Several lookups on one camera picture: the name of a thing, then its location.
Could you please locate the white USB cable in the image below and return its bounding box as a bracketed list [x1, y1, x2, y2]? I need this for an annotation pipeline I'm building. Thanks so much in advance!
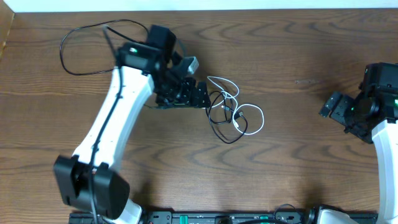
[206, 75, 265, 136]

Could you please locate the brown cardboard panel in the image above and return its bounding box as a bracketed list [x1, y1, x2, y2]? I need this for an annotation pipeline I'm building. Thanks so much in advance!
[0, 0, 15, 56]

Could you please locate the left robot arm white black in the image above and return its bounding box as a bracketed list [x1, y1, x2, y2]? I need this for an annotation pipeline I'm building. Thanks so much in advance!
[53, 26, 210, 223]

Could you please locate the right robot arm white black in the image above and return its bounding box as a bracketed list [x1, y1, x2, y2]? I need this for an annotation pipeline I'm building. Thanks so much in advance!
[319, 62, 397, 223]

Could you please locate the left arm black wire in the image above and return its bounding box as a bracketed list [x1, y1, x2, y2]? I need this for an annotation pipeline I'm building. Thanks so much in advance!
[88, 26, 125, 224]

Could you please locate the black USB cable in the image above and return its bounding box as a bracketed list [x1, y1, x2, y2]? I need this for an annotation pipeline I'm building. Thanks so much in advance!
[58, 19, 150, 77]
[205, 90, 249, 144]

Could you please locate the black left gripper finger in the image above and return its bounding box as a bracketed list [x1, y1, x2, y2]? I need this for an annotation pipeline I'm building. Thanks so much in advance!
[146, 105, 190, 110]
[189, 82, 211, 108]

